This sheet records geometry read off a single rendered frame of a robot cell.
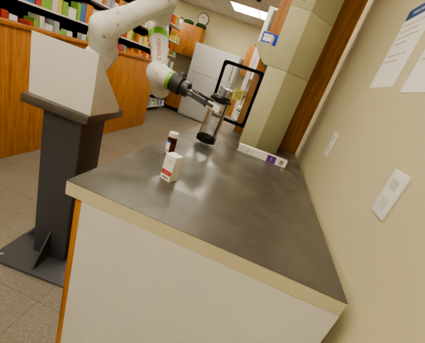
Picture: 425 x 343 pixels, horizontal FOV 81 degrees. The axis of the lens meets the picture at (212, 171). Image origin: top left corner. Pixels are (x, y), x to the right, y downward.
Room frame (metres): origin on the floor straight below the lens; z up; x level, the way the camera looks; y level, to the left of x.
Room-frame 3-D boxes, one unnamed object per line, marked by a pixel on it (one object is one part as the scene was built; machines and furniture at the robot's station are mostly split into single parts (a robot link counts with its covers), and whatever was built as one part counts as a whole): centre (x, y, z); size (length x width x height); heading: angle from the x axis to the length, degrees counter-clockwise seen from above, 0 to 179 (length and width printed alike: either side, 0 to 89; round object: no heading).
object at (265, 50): (1.68, -0.05, 1.46); 0.32 x 0.11 x 0.10; 173
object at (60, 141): (1.19, 0.75, 0.45); 0.48 x 0.48 x 0.90; 88
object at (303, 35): (1.66, -0.24, 1.32); 0.32 x 0.25 x 0.77; 173
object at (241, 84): (1.86, 0.03, 1.19); 0.30 x 0.01 x 0.40; 76
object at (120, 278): (1.49, -0.16, 0.45); 2.05 x 0.67 x 0.90; 173
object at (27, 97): (1.19, 0.75, 0.92); 0.32 x 0.32 x 0.04; 88
